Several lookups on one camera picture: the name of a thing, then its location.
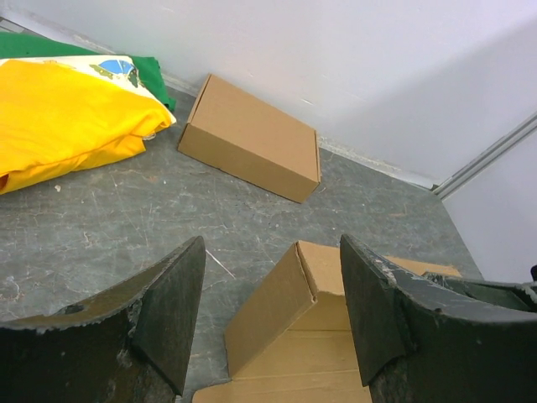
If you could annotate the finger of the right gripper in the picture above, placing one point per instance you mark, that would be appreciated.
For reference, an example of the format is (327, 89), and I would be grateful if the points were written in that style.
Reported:
(521, 297)

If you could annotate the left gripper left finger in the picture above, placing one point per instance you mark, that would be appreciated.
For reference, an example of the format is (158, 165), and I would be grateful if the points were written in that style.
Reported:
(131, 340)

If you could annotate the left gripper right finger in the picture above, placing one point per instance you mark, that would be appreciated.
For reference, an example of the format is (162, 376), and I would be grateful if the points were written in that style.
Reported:
(436, 336)

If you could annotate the cardboard box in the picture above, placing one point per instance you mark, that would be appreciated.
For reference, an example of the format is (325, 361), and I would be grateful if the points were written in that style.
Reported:
(239, 134)
(291, 340)

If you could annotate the closed folded cardboard box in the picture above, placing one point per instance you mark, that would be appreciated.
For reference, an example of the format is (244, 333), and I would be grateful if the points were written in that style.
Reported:
(239, 134)

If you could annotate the green yellow white cloth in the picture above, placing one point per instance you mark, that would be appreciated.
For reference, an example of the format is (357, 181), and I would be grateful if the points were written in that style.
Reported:
(64, 108)

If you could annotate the right aluminium frame post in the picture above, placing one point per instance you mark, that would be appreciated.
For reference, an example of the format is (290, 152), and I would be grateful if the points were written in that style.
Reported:
(486, 158)

